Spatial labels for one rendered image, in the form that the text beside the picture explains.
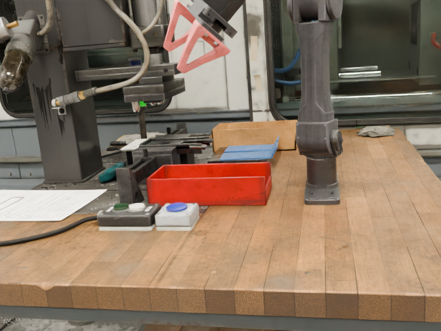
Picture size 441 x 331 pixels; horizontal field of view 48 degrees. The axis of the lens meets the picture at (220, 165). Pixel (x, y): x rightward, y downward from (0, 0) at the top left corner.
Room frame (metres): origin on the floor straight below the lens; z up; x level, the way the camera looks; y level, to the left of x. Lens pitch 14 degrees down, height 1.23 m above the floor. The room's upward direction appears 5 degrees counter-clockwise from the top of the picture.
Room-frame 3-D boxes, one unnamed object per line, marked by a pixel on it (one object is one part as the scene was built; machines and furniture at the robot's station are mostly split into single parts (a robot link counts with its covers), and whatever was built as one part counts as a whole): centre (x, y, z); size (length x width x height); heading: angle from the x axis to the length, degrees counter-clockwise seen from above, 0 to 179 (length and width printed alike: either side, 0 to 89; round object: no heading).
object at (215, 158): (1.34, -0.06, 0.91); 0.17 x 0.16 x 0.02; 167
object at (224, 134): (1.49, -0.12, 0.93); 0.25 x 0.13 x 0.08; 77
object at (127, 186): (1.01, 0.20, 0.95); 0.06 x 0.03 x 0.09; 167
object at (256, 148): (1.38, -0.10, 0.93); 0.15 x 0.07 x 0.03; 79
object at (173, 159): (1.25, 0.14, 0.94); 0.20 x 0.10 x 0.07; 167
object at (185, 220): (0.87, 0.09, 0.90); 0.07 x 0.07 x 0.06; 77
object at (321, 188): (1.01, -0.21, 0.94); 0.20 x 0.07 x 0.08; 167
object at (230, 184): (1.02, 0.02, 0.93); 0.25 x 0.12 x 0.06; 77
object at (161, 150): (1.25, 0.14, 0.98); 0.20 x 0.10 x 0.01; 167
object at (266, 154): (1.29, -0.08, 0.93); 0.15 x 0.07 x 0.03; 81
